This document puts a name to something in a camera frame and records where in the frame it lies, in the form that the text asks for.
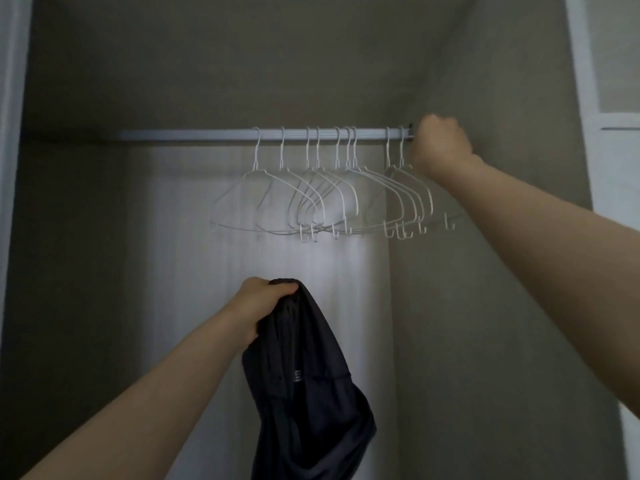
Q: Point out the person's right hand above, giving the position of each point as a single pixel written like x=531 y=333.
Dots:
x=442 y=147

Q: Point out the person's left hand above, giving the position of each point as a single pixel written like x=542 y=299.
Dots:
x=252 y=302

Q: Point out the person's left fingers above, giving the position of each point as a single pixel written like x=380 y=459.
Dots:
x=280 y=289

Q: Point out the person's right fingers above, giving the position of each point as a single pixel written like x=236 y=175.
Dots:
x=429 y=127

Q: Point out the dark grey garment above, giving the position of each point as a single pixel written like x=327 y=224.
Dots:
x=305 y=394

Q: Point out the person's left forearm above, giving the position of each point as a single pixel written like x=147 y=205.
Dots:
x=150 y=399

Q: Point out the person's right forearm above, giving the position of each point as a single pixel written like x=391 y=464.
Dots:
x=550 y=254

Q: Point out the white closet rod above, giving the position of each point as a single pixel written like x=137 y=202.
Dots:
x=200 y=134

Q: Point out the white wardrobe door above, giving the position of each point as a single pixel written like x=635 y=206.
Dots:
x=616 y=169
x=10 y=144

